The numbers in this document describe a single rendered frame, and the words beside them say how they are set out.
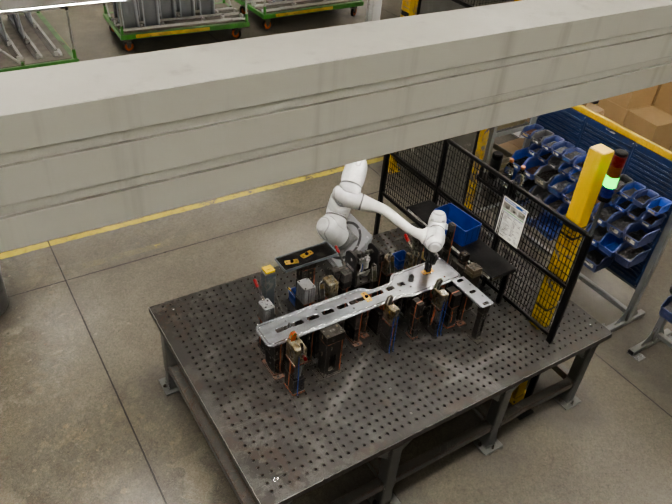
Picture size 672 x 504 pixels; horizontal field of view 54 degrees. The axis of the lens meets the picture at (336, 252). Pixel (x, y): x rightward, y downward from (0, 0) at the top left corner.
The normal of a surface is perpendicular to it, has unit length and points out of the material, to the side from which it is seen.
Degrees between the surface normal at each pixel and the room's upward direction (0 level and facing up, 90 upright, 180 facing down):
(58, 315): 0
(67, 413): 0
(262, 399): 0
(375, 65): 90
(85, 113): 90
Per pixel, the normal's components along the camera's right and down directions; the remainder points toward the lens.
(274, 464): 0.07, -0.79
